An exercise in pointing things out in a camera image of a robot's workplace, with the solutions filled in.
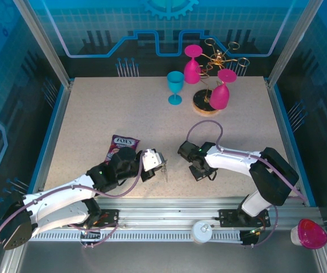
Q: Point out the blue plastic goblet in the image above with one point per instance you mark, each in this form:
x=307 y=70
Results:
x=175 y=81

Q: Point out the pink plastic goblet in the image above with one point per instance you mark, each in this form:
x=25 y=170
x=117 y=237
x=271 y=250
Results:
x=191 y=71
x=220 y=96

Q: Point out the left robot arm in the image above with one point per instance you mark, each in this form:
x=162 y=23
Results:
x=58 y=202

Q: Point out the pink lidded white cup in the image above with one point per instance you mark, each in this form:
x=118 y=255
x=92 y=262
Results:
x=311 y=233

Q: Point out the aluminium side rail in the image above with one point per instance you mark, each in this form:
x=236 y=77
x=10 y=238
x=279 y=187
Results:
x=56 y=119
x=282 y=119

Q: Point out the purple candy bag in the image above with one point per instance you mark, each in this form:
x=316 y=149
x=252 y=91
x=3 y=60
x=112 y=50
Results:
x=123 y=142

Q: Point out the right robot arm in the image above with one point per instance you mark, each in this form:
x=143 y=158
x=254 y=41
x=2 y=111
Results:
x=231 y=160

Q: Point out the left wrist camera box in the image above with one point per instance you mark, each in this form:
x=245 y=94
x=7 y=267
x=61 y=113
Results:
x=152 y=160

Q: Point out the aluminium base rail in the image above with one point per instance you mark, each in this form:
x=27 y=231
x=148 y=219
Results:
x=166 y=210

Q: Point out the aluminium frame post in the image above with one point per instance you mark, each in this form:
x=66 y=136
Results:
x=291 y=42
x=42 y=42

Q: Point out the grey metal keyring holder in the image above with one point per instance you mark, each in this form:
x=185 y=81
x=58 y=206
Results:
x=166 y=173

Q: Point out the white round knob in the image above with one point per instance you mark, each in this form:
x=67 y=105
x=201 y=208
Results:
x=202 y=231

